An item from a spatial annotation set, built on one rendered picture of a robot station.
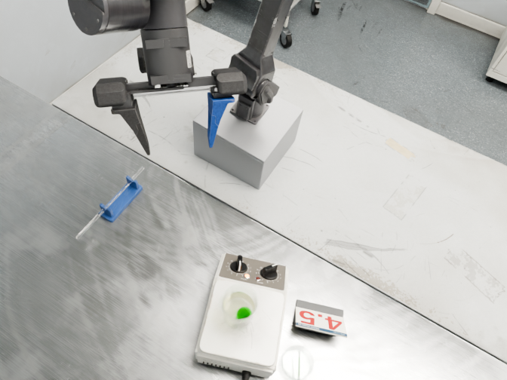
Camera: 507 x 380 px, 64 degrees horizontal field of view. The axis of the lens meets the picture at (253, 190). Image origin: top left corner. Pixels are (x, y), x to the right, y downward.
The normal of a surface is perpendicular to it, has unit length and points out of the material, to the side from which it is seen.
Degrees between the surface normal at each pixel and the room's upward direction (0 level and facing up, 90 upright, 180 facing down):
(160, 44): 57
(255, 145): 4
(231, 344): 0
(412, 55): 0
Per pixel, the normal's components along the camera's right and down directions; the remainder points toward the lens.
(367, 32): 0.09, -0.55
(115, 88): 0.12, -0.36
